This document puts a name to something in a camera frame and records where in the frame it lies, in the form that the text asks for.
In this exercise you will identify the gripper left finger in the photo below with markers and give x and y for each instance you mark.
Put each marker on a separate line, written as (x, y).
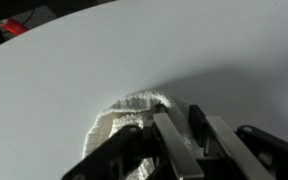
(177, 150)

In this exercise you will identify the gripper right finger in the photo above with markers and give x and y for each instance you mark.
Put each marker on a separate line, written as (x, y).
(234, 150)

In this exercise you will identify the white waffle towel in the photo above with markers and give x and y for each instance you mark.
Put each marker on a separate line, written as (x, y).
(137, 100)

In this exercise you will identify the red plastic piece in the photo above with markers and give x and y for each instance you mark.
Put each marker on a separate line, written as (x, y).
(14, 26)

